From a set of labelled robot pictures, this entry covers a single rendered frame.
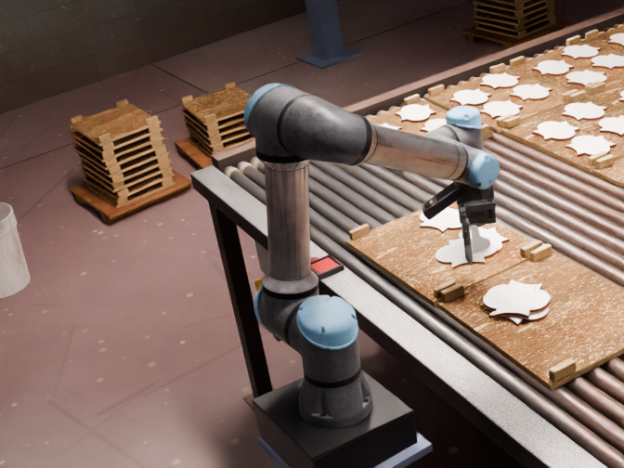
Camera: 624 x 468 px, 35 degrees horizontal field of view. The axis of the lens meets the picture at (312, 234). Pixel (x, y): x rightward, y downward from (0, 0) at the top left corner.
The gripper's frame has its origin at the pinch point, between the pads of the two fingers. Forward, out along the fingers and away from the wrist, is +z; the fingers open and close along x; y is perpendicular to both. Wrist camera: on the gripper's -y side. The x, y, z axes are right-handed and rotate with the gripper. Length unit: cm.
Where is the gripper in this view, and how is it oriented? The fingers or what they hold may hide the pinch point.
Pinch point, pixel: (466, 251)
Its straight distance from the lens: 235.0
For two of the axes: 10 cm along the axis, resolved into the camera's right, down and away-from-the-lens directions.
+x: 0.6, -4.9, 8.7
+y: 9.9, -1.1, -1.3
